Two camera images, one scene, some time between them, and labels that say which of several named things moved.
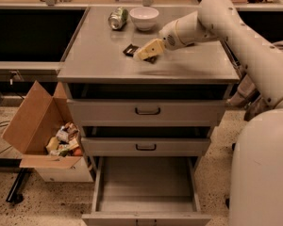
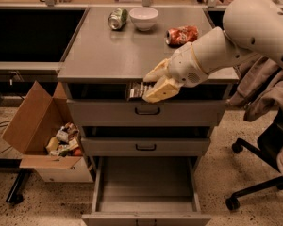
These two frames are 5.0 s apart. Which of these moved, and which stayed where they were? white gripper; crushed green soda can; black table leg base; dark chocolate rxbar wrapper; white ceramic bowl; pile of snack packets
Moved: white gripper; dark chocolate rxbar wrapper
Stayed: pile of snack packets; black table leg base; crushed green soda can; white ceramic bowl
